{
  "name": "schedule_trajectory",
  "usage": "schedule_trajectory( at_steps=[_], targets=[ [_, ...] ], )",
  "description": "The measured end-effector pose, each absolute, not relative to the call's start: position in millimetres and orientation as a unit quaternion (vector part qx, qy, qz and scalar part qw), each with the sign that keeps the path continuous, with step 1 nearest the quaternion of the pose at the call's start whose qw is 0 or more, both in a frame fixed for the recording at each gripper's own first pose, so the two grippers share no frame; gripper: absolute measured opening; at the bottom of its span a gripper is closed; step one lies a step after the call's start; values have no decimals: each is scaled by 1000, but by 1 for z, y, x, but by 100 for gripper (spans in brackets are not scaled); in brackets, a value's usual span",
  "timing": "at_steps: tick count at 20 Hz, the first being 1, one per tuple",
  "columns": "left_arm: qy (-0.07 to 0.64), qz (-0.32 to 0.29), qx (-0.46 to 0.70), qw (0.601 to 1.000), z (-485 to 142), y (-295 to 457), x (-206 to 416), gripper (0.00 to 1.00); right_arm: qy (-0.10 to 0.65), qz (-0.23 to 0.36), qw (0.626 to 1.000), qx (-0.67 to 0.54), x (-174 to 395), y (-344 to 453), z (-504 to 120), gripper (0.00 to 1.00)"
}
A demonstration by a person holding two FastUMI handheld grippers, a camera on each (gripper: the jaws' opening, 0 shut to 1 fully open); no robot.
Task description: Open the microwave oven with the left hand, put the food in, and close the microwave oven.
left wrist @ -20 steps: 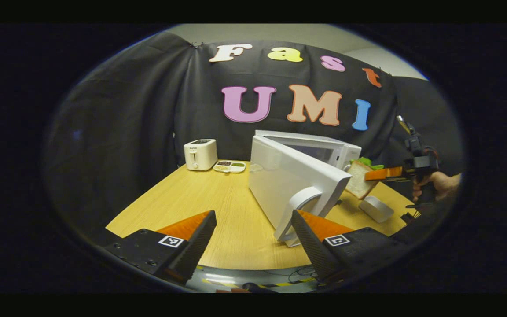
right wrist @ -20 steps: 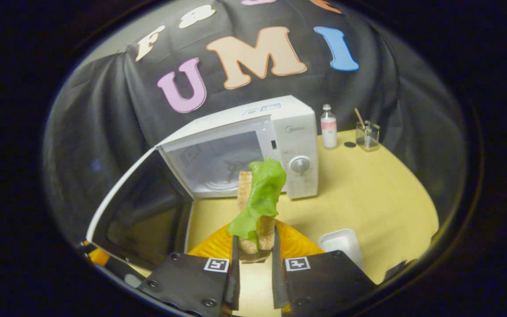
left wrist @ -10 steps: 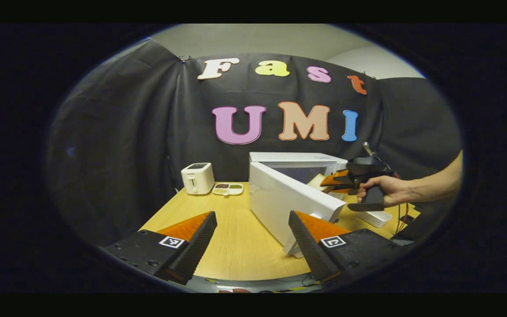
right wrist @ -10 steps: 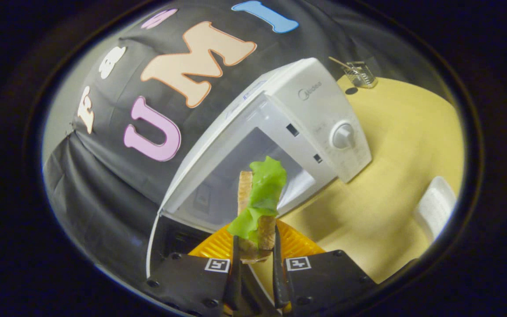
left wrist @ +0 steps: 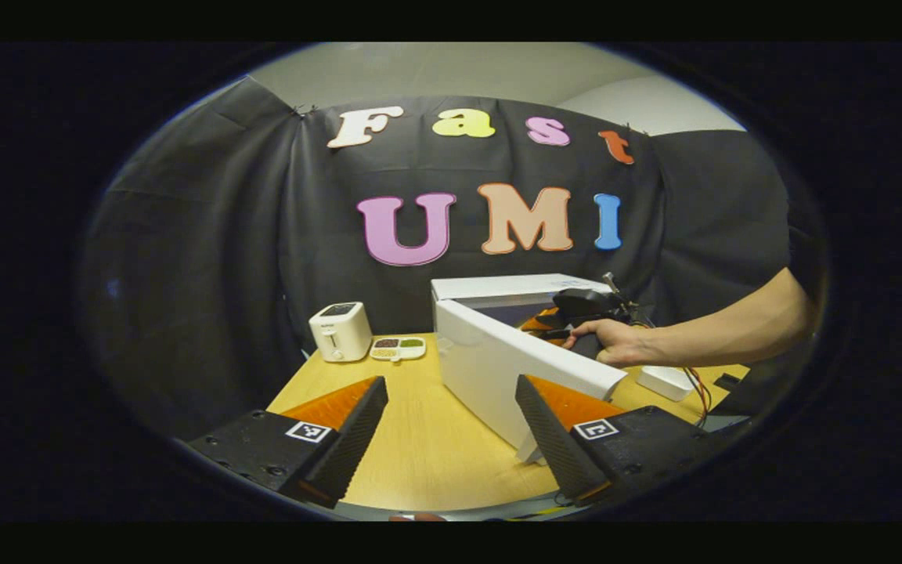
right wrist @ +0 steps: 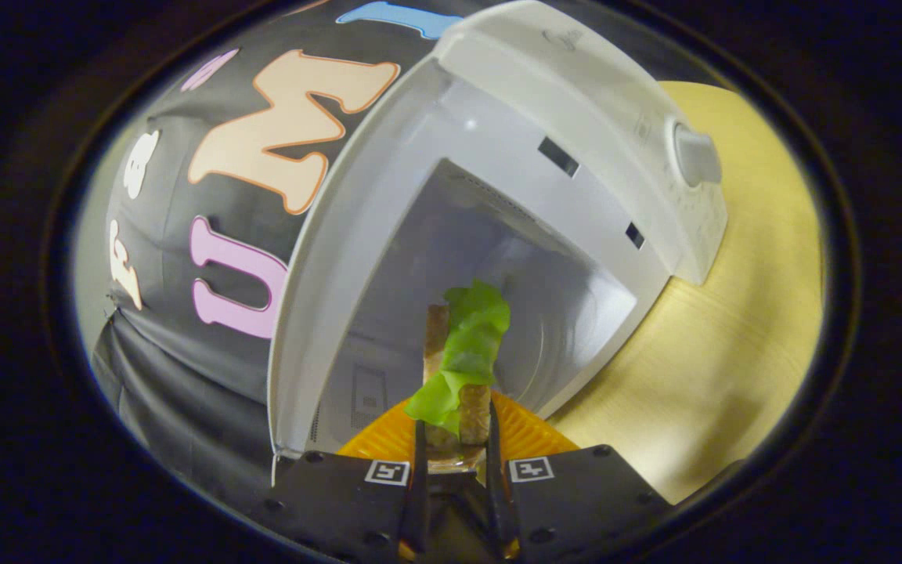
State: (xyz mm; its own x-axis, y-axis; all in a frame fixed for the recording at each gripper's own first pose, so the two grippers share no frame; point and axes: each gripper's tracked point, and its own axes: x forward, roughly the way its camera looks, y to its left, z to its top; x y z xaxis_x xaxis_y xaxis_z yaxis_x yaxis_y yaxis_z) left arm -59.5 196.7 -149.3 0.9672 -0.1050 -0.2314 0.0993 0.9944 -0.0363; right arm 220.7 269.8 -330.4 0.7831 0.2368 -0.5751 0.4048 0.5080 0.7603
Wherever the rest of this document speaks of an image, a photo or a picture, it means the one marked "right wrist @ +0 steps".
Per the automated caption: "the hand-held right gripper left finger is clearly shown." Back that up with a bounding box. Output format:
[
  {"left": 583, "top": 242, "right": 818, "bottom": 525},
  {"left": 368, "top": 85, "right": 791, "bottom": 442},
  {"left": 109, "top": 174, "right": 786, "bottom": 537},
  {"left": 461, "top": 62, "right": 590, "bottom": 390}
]
[{"left": 267, "top": 398, "right": 431, "bottom": 563}]

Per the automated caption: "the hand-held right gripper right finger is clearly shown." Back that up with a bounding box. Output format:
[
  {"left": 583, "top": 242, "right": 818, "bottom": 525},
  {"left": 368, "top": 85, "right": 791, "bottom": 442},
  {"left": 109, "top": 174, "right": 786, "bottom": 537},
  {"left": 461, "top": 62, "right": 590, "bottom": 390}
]
[{"left": 485, "top": 390, "right": 671, "bottom": 562}]

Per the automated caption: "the sandwich with green lettuce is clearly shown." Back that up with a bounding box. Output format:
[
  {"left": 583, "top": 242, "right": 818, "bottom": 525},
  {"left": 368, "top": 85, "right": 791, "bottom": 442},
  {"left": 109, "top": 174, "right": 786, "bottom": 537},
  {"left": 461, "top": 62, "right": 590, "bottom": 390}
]
[{"left": 404, "top": 280, "right": 511, "bottom": 471}]

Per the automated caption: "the white microwave oven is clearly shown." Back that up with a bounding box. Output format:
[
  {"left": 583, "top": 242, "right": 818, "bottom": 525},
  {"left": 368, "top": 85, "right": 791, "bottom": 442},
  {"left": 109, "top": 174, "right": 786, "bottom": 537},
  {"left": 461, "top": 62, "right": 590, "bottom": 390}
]
[{"left": 267, "top": 0, "right": 730, "bottom": 479}]

